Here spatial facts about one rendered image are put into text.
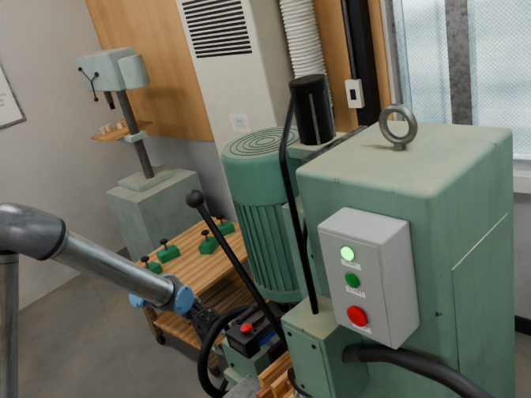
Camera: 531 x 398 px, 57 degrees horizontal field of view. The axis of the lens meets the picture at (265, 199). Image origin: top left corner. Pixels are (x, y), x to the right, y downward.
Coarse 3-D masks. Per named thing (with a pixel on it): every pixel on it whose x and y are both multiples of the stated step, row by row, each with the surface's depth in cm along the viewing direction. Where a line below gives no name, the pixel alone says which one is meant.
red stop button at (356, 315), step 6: (354, 306) 62; (348, 312) 63; (354, 312) 62; (360, 312) 61; (354, 318) 62; (360, 318) 62; (366, 318) 62; (354, 324) 63; (360, 324) 62; (366, 324) 62
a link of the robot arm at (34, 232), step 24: (0, 216) 115; (24, 216) 116; (48, 216) 120; (0, 240) 116; (24, 240) 115; (48, 240) 117; (72, 240) 124; (72, 264) 126; (96, 264) 130; (120, 264) 137; (120, 288) 141; (144, 288) 144; (168, 288) 152
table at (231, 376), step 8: (224, 376) 129; (232, 376) 126; (240, 376) 126; (248, 376) 121; (232, 384) 127; (240, 384) 119; (248, 384) 118; (256, 384) 118; (232, 392) 117; (240, 392) 117; (248, 392) 116
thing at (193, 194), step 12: (192, 192) 88; (192, 204) 88; (204, 216) 89; (216, 228) 89; (228, 252) 88; (240, 264) 88; (240, 276) 88; (252, 288) 88; (264, 300) 88; (264, 312) 88; (276, 324) 87; (288, 372) 87
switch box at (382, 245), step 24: (336, 216) 63; (360, 216) 61; (384, 216) 60; (336, 240) 60; (360, 240) 57; (384, 240) 55; (408, 240) 58; (336, 264) 62; (360, 264) 58; (384, 264) 56; (408, 264) 59; (336, 288) 64; (360, 288) 61; (384, 288) 58; (408, 288) 60; (336, 312) 67; (384, 312) 59; (408, 312) 61; (384, 336) 61; (408, 336) 62
